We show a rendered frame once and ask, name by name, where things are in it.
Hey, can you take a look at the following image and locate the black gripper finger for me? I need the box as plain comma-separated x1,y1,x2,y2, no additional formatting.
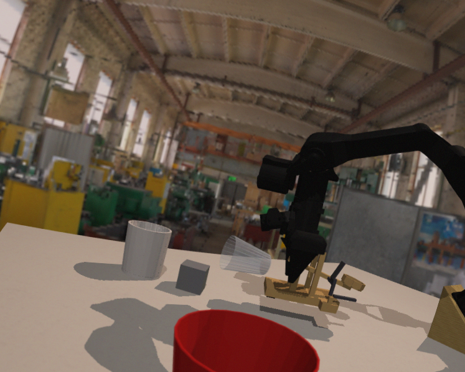
284,244,319,283
281,237,290,276

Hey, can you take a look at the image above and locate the dark red cup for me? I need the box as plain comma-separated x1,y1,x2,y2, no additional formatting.
172,309,320,372

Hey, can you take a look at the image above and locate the wooden toy catapult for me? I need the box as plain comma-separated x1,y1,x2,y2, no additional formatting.
264,252,365,314

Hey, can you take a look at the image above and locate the grey open cup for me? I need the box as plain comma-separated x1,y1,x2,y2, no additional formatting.
121,221,172,281

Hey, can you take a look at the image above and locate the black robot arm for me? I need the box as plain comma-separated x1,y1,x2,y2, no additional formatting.
257,123,465,231

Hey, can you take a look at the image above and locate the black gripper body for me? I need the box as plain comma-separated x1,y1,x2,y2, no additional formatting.
280,197,327,255

